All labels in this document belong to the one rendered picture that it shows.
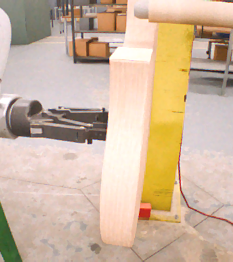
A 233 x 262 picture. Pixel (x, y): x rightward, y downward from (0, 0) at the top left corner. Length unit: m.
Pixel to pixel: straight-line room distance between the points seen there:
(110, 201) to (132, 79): 0.15
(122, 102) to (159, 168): 1.23
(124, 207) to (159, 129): 1.09
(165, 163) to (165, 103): 0.37
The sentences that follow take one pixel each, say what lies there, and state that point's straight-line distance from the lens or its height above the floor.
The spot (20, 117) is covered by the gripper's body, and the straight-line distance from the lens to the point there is 0.49.
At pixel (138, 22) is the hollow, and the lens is 0.40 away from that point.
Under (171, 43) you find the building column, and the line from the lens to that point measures 1.24.
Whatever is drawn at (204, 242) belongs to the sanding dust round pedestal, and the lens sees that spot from 1.66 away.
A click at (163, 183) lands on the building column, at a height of 0.25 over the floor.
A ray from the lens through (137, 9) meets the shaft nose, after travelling 0.35.
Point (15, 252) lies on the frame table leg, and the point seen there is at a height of 0.37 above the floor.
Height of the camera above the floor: 1.26
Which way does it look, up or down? 28 degrees down
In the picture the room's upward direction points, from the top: straight up
